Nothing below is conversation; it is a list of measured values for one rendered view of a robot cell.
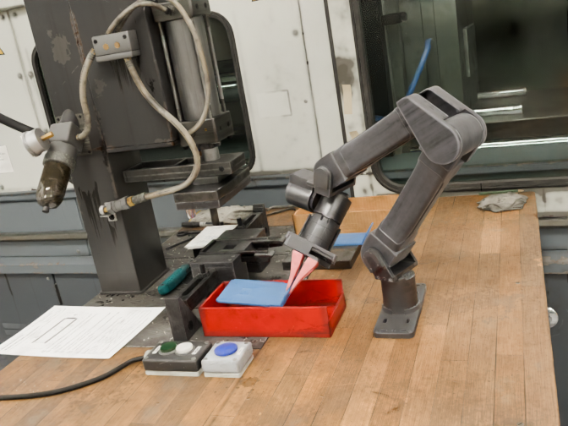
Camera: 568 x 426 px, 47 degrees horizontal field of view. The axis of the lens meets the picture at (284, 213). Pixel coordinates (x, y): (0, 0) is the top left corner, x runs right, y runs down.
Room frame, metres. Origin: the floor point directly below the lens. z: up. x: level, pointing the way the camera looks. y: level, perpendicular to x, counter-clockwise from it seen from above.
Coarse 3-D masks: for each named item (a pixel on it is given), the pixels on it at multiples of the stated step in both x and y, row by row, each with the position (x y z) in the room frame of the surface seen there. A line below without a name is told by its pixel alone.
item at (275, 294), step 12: (228, 288) 1.20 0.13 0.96; (240, 288) 1.19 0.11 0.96; (252, 288) 1.18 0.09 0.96; (264, 288) 1.17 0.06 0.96; (276, 288) 1.16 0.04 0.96; (288, 288) 1.11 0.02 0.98; (216, 300) 1.16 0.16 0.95; (228, 300) 1.15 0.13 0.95; (240, 300) 1.15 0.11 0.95; (252, 300) 1.14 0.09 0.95; (264, 300) 1.13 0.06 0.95; (276, 300) 1.12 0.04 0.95
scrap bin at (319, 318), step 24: (216, 288) 1.21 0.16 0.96; (312, 288) 1.17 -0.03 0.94; (336, 288) 1.15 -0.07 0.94; (216, 312) 1.12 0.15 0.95; (240, 312) 1.10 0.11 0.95; (264, 312) 1.08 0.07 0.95; (288, 312) 1.07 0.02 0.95; (312, 312) 1.05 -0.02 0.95; (336, 312) 1.09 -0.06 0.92; (264, 336) 1.09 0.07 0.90; (288, 336) 1.07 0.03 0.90; (312, 336) 1.05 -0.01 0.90
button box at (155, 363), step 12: (156, 348) 1.06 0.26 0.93; (204, 348) 1.03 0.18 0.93; (132, 360) 1.06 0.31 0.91; (144, 360) 1.02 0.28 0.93; (156, 360) 1.02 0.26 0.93; (168, 360) 1.01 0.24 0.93; (180, 360) 1.00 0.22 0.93; (192, 360) 0.99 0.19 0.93; (108, 372) 1.04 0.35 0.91; (156, 372) 1.02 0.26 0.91; (168, 372) 1.01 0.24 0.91; (180, 372) 1.00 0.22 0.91; (192, 372) 0.99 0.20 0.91; (84, 384) 1.02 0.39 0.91; (0, 396) 1.02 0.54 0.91; (12, 396) 1.02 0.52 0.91; (24, 396) 1.01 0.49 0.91; (36, 396) 1.01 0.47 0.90
